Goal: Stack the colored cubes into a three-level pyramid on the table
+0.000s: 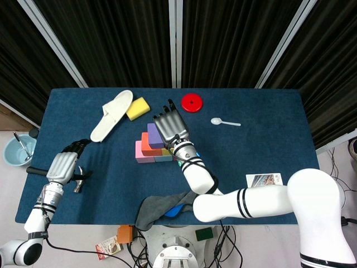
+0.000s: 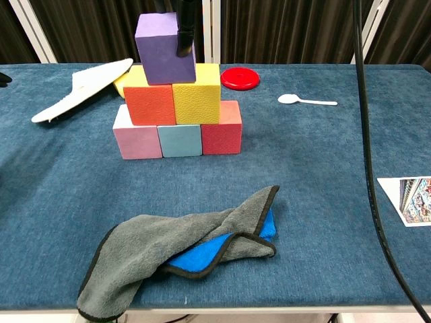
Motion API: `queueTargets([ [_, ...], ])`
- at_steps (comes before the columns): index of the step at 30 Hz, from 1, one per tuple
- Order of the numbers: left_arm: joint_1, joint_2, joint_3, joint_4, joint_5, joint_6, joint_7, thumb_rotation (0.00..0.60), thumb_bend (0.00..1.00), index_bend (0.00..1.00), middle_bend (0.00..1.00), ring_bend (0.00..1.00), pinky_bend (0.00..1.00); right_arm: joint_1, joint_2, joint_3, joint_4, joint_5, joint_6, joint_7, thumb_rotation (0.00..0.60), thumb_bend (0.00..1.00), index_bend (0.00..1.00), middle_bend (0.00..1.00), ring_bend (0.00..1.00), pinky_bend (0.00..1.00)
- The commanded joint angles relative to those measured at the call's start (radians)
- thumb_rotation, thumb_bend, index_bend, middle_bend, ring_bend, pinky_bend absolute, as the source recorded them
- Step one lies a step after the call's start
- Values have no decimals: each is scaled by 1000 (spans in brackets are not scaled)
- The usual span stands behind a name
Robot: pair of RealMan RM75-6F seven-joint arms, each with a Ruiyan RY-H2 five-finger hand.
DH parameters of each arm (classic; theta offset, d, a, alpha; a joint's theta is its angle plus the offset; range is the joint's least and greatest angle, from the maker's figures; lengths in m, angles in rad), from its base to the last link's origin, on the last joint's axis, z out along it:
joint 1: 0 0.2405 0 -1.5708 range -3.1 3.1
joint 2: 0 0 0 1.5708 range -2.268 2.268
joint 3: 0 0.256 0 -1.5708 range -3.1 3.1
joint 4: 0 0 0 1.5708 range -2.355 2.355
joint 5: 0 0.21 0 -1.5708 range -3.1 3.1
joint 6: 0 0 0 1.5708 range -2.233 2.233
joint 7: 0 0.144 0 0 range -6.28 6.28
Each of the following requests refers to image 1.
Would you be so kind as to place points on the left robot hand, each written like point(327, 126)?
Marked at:
point(61, 167)

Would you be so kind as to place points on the printed snack packet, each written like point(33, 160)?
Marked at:
point(107, 248)

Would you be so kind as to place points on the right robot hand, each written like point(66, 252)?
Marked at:
point(171, 127)

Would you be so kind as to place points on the pink foam cube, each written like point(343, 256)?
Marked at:
point(138, 153)

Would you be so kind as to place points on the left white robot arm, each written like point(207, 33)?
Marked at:
point(36, 220)

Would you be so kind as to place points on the black curtain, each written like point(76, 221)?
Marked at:
point(228, 42)
point(111, 42)
point(329, 69)
point(19, 56)

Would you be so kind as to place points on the white plastic knife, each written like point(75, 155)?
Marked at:
point(111, 117)

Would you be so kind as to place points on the orange foam cube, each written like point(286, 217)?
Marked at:
point(146, 148)

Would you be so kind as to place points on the orange box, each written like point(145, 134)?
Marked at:
point(124, 234)

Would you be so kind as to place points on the yellow sponge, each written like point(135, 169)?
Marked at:
point(138, 108)

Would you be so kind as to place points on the printed photo card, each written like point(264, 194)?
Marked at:
point(262, 180)

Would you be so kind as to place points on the grey and blue cloth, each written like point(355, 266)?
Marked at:
point(156, 206)

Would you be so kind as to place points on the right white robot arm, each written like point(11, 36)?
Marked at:
point(251, 203)

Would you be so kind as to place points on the light blue bowl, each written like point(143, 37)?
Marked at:
point(14, 156)

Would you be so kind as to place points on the light blue foam cube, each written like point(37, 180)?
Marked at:
point(163, 159)

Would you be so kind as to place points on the white plastic spoon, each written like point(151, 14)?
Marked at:
point(215, 120)

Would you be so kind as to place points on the purple foam cube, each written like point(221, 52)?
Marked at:
point(153, 136)

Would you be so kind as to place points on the white frame post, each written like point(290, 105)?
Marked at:
point(175, 42)
point(53, 42)
point(285, 42)

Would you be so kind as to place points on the blue felt table cover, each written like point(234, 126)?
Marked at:
point(111, 181)

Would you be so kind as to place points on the yellow foam cube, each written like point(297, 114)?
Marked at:
point(165, 152)

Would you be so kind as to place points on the dark green box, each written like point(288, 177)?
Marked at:
point(204, 234)

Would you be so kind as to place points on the red round disc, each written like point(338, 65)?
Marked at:
point(187, 107)

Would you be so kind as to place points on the brown cardboard box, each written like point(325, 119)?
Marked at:
point(11, 120)

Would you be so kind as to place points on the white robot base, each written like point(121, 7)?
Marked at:
point(173, 240)

